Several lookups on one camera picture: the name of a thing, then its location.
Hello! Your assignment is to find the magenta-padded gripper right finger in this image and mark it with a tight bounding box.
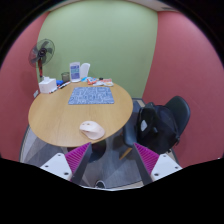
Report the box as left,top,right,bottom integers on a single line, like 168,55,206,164
132,142,184,186

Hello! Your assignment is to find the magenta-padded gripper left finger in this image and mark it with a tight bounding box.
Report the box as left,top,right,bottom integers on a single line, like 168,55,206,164
39,142,93,186

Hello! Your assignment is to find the pale pink computer mouse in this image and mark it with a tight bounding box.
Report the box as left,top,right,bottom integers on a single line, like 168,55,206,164
78,120,106,141

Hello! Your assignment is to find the grey-blue patterned mouse pad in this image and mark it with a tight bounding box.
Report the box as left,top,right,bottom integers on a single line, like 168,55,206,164
68,86,115,106

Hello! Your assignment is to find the black backpack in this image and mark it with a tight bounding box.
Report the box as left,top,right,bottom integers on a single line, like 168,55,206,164
137,102,181,155

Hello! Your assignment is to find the black office chair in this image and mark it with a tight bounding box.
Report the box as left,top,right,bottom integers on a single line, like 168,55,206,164
122,95,192,158

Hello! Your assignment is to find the white marker black cap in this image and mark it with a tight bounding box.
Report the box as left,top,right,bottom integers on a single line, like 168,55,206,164
58,81,72,90

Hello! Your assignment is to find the red snack packet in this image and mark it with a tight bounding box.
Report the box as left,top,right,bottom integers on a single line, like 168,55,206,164
86,77,99,86

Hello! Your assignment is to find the white tissue box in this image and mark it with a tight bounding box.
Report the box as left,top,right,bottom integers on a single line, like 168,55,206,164
38,76,58,94

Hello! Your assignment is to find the orange snack packet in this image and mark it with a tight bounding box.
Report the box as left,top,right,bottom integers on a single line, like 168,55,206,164
101,78,115,88

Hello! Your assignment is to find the dark glass cup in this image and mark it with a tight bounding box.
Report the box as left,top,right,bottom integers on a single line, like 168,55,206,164
60,71,71,84

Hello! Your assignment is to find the white plastic chair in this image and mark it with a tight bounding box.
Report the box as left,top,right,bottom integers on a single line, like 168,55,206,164
79,62,91,80

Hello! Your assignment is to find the black standing fan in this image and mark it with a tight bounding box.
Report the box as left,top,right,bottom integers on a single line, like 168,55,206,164
28,38,56,80

